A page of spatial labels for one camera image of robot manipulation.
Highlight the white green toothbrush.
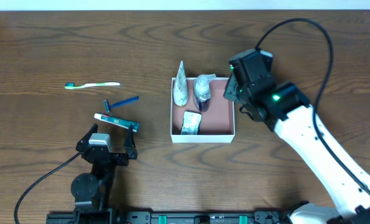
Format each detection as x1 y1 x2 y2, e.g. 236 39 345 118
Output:
65 82 121 90

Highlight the white pink-lined cardboard box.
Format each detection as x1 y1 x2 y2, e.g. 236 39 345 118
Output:
170 77 235 143

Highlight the clear pump bottle blue liquid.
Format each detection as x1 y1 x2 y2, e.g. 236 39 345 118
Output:
193 74 216 113

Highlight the blue disposable razor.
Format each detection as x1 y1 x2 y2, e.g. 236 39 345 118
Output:
103 96 139 113

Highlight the white cosmetic tube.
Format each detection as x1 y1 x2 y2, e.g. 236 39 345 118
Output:
173 61 189 106

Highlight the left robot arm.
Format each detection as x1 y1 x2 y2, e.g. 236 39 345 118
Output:
71 124 138 223

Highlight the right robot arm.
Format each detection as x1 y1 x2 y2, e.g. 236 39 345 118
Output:
224 49 370 223

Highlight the green white soap box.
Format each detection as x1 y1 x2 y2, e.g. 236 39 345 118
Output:
181 111 202 135

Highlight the teal white toothpaste tube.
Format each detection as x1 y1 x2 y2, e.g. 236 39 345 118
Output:
94 113 140 133

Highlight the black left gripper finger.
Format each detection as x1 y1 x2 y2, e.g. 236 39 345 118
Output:
77 124 98 146
123 125 138 157

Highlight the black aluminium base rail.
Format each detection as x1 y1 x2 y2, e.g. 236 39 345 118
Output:
45 208 291 224

